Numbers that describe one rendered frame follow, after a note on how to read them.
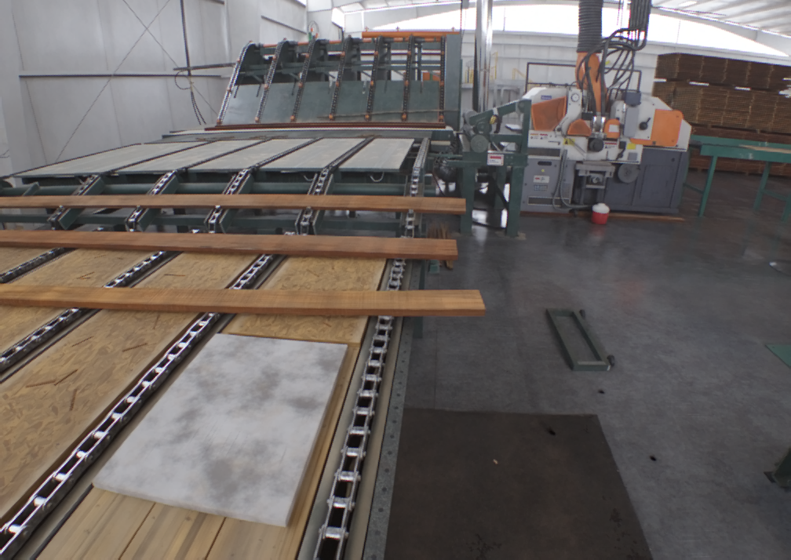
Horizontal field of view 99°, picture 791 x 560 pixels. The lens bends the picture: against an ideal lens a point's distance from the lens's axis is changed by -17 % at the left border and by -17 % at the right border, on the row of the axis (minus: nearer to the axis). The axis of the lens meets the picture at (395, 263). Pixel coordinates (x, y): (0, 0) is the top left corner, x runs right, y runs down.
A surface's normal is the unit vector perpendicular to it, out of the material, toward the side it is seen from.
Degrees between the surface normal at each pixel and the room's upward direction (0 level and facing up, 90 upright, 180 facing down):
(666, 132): 90
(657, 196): 90
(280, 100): 46
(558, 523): 0
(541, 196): 90
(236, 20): 90
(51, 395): 0
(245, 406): 0
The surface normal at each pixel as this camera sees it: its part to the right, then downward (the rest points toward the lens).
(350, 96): -0.07, -0.34
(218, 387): 0.00, -0.91
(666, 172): -0.11, 0.40
